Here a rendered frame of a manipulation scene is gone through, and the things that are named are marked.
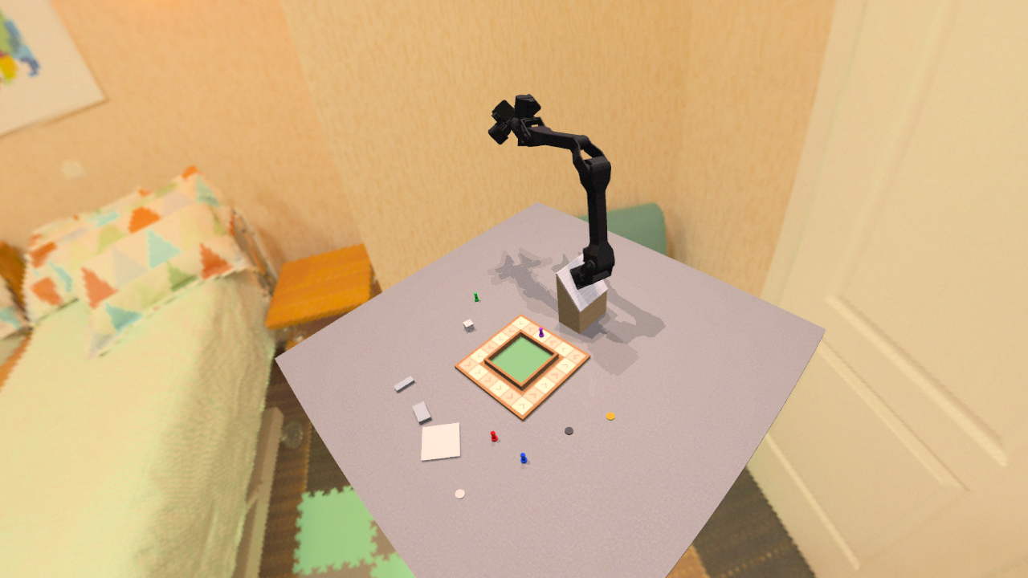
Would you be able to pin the cream square tile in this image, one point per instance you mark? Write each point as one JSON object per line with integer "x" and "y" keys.
{"x": 440, "y": 442}

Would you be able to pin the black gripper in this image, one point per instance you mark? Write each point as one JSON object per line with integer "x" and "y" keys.
{"x": 500, "y": 131}

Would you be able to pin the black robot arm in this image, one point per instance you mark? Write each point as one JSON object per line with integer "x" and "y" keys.
{"x": 594, "y": 175}

